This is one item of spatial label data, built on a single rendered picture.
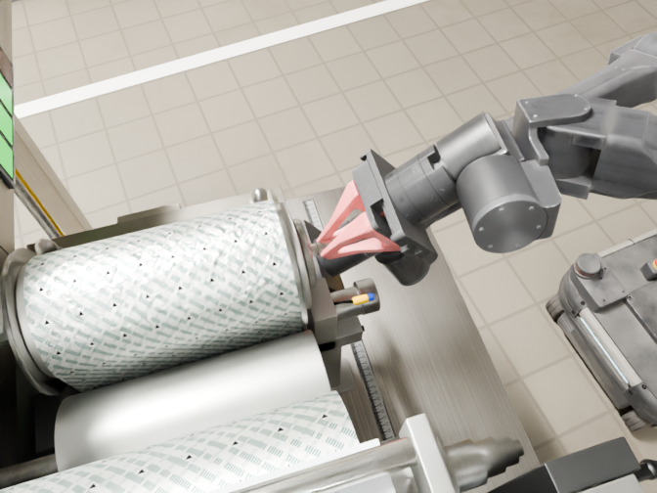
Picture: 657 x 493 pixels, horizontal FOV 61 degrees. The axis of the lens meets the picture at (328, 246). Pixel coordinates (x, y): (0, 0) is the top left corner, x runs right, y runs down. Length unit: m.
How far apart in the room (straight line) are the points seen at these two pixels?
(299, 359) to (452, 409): 0.40
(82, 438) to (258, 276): 0.22
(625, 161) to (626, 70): 0.33
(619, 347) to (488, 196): 1.41
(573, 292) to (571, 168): 1.32
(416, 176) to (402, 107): 1.99
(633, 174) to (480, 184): 0.13
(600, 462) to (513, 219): 0.18
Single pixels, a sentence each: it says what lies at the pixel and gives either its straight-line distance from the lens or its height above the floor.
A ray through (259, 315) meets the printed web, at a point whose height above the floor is 1.26.
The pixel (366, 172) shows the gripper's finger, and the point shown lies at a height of 1.34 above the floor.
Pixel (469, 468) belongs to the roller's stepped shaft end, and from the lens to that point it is 0.42.
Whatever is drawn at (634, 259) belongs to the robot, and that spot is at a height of 0.24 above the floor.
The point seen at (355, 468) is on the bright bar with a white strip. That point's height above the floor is 1.46.
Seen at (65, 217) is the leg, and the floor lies 0.43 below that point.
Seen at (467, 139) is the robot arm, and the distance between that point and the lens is 0.50.
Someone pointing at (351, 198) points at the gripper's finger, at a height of 1.33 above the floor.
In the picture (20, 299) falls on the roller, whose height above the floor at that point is 1.31.
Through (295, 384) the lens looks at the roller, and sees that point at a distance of 0.55.
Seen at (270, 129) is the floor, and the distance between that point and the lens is 2.39.
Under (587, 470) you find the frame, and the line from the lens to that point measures 0.35.
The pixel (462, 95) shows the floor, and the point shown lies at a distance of 2.59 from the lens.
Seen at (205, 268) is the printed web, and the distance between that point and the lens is 0.52.
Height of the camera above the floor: 1.76
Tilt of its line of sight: 59 degrees down
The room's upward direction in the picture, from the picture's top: straight up
